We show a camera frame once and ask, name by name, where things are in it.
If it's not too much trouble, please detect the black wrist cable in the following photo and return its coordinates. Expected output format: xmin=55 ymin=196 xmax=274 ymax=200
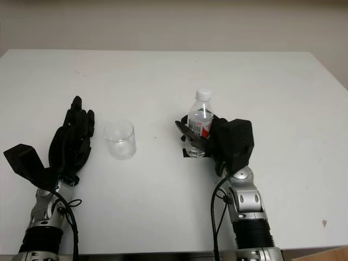
xmin=51 ymin=189 xmax=82 ymax=261
xmin=211 ymin=161 xmax=234 ymax=261

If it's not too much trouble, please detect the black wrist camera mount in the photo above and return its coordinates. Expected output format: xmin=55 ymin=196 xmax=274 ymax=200
xmin=221 ymin=118 xmax=256 ymax=175
xmin=3 ymin=144 xmax=59 ymax=191

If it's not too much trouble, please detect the clear glass cup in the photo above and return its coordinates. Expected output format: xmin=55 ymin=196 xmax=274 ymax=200
xmin=104 ymin=120 xmax=136 ymax=160

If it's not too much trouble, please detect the clear plastic water bottle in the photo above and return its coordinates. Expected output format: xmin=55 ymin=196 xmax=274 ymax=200
xmin=185 ymin=88 xmax=215 ymax=158

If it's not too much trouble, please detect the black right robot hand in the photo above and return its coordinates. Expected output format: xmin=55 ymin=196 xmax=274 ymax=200
xmin=175 ymin=113 xmax=232 ymax=178

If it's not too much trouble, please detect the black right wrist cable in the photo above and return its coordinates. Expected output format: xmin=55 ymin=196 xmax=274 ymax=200
xmin=211 ymin=161 xmax=234 ymax=261

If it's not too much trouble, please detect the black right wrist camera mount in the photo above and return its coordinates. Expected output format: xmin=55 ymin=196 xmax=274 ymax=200
xmin=221 ymin=118 xmax=256 ymax=175

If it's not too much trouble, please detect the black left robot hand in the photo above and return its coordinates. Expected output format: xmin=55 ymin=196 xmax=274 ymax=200
xmin=48 ymin=95 xmax=96 ymax=188

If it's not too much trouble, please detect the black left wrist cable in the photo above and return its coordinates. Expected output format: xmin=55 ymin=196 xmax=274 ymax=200
xmin=51 ymin=189 xmax=82 ymax=261

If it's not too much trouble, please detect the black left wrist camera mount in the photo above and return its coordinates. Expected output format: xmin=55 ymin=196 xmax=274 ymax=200
xmin=3 ymin=144 xmax=59 ymax=191

